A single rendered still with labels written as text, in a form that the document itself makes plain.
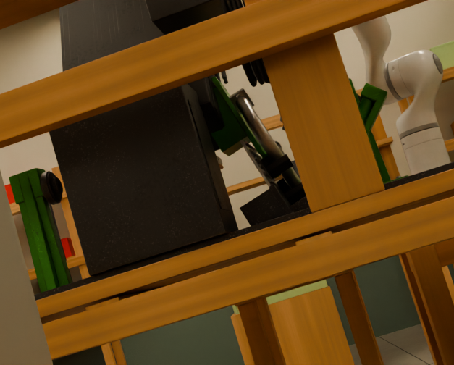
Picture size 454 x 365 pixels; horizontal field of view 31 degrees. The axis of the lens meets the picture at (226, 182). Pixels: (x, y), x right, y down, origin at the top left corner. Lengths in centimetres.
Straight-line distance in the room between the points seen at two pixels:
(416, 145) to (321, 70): 97
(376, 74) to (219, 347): 523
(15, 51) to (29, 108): 648
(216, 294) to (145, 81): 42
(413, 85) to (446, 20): 548
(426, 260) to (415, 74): 55
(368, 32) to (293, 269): 109
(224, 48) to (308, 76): 16
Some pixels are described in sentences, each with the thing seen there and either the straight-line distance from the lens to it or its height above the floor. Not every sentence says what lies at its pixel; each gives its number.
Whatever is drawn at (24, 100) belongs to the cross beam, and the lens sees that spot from 161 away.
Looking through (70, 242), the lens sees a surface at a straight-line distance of 718.
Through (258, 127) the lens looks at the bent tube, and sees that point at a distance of 183.
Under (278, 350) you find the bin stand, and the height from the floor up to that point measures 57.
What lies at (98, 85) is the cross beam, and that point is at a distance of 157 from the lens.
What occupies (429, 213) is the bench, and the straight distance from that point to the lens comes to 151.
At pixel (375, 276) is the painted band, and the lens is 749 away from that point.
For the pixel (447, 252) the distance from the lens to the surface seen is 236.
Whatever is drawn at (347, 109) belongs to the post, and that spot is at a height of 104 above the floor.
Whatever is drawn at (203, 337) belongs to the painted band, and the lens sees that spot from 747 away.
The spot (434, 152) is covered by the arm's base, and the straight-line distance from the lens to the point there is 247.
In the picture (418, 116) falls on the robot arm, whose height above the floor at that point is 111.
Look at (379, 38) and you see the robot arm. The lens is 245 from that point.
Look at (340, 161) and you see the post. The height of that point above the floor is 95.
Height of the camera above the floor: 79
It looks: 7 degrees up
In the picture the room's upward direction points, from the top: 17 degrees counter-clockwise
